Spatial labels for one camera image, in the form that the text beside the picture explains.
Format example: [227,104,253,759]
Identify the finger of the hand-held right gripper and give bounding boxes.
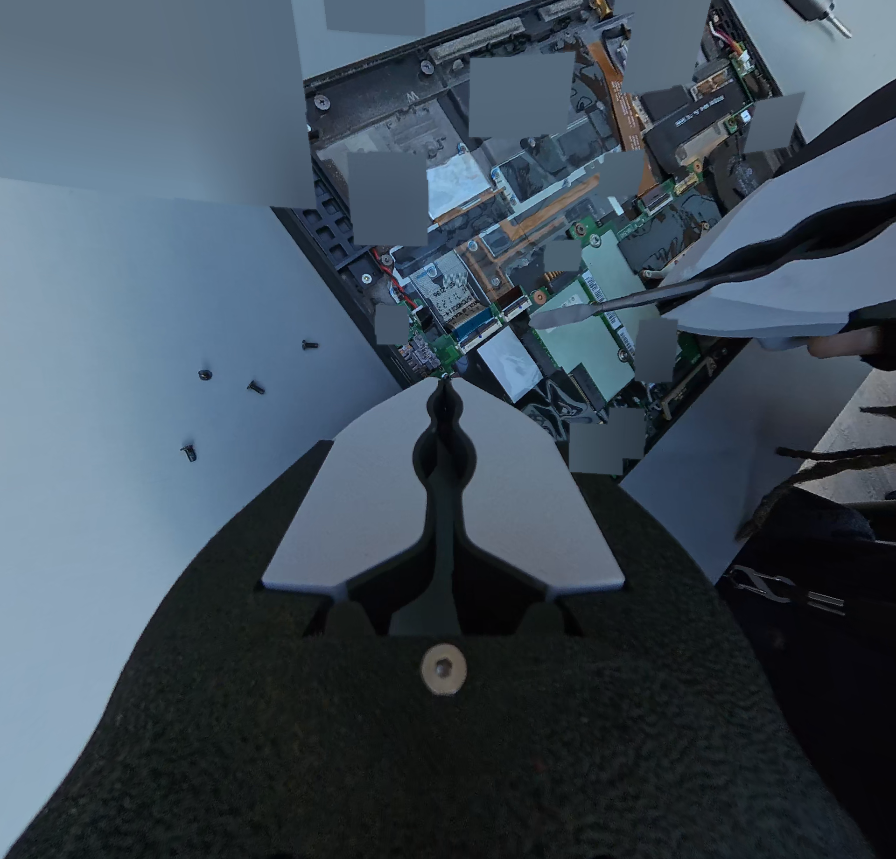
[660,126,896,301]
[671,201,896,352]

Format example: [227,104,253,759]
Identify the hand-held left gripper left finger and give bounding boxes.
[261,377,447,636]

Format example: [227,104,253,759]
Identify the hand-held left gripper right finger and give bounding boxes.
[448,378,625,636]

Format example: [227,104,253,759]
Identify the black handled metal spudger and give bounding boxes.
[527,271,736,331]

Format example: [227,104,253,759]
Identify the black laptop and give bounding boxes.
[272,0,806,478]

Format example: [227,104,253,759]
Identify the person's right hand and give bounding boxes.
[805,330,881,361]

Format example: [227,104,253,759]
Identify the person's brown hair locks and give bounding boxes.
[734,403,896,545]

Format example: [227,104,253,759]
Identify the silver metal clasp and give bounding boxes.
[728,566,846,615]

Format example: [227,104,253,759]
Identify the person's black clothing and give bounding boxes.
[714,488,896,859]

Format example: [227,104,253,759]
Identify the silver shielded wireless card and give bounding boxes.
[412,256,485,329]

